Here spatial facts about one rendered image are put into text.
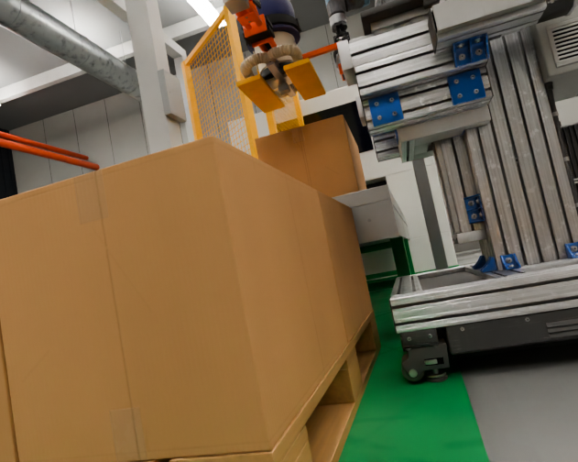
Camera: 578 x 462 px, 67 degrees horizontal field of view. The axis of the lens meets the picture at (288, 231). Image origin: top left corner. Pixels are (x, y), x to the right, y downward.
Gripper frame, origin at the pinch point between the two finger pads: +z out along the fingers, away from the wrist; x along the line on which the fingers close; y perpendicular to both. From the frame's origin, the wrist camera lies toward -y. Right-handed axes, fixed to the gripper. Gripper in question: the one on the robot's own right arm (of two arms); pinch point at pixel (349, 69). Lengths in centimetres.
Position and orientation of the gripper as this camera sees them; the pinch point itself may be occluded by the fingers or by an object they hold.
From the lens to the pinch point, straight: 216.0
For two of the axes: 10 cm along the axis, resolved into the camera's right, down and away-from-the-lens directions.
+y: -2.5, -0.2, -9.7
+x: 9.5, -2.2, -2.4
